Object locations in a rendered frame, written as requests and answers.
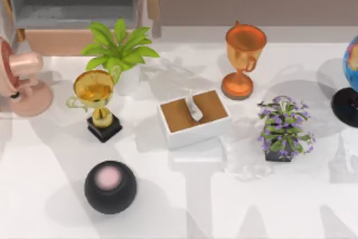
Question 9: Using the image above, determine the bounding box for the white and wooden tissue box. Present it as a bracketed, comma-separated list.
[157, 88, 233, 151]

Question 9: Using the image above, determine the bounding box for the green plant in white pot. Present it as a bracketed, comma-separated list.
[80, 18, 161, 96]

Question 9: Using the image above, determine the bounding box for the orange copper trophy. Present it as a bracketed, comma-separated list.
[221, 20, 267, 101]

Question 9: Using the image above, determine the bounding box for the gold trophy on black base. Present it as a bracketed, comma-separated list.
[65, 69, 123, 143]

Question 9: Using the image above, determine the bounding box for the purple flower plant black pot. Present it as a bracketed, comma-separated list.
[257, 95, 316, 163]

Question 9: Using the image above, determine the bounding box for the black round speaker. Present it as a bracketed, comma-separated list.
[84, 160, 138, 215]

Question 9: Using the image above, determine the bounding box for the pale wooden drawer front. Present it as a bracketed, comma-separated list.
[16, 27, 135, 57]

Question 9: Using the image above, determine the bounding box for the pink desk fan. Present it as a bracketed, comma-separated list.
[0, 36, 54, 118]

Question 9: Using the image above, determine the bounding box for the blue globe on black base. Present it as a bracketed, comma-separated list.
[331, 35, 358, 128]

